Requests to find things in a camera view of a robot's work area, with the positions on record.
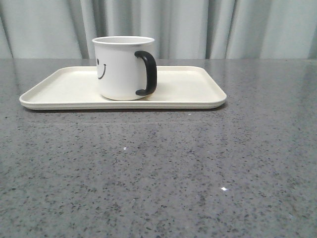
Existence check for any white smiley mug black handle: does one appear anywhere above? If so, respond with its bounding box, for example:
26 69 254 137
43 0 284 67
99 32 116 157
92 36 158 100

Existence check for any cream rectangular tray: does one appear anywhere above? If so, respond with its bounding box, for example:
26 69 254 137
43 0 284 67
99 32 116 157
19 66 227 110

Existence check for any grey-green curtain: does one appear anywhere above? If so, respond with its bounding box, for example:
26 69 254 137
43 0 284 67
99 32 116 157
0 0 317 59

